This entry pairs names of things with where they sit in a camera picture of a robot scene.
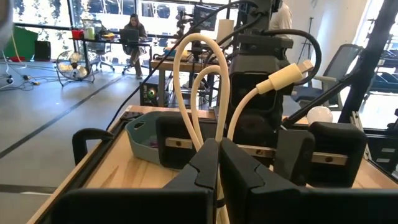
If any dark desk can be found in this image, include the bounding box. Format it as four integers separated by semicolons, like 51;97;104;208
68;37;153;75

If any grey mesh office chair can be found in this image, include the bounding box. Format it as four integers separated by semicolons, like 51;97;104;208
290;43;364;110

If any green panel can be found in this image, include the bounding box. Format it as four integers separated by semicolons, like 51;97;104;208
3;26;39;62

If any metal floor fan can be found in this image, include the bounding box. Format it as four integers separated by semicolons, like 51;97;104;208
55;49;96;87

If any teal plastic bin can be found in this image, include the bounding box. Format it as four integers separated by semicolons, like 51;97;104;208
124;111;162;166

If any cream USB cable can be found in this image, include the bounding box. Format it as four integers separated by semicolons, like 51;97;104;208
172;32;315;224

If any brass lamp with white globe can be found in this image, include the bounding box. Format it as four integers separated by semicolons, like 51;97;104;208
307;105;334;126

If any wooden desk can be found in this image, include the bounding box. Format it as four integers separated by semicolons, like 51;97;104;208
150;55;224;108

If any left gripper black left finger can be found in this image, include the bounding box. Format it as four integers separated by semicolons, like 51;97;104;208
52;138;220;224

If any person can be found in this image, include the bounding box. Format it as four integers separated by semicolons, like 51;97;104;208
269;0;293;32
123;12;149;80

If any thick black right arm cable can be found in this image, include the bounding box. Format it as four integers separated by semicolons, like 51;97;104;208
262;29;323;86

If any black PC tower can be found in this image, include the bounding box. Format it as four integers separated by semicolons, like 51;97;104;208
139;83;160;107

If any black laptop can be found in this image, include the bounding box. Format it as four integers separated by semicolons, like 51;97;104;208
119;28;140;44

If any black C-shaped clamp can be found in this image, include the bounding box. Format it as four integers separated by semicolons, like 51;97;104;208
72;128;115;166

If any black aluminium table frame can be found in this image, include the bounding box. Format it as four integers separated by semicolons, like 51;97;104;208
57;0;398;195

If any black office chair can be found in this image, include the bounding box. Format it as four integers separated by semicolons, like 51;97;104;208
82;19;115;73

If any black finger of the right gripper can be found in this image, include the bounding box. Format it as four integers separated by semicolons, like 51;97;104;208
156;111;218;170
275;121;367;189

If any black speaker box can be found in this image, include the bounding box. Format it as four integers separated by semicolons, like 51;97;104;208
33;40;52;62

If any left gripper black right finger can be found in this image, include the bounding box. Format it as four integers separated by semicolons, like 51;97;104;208
220;138;398;224

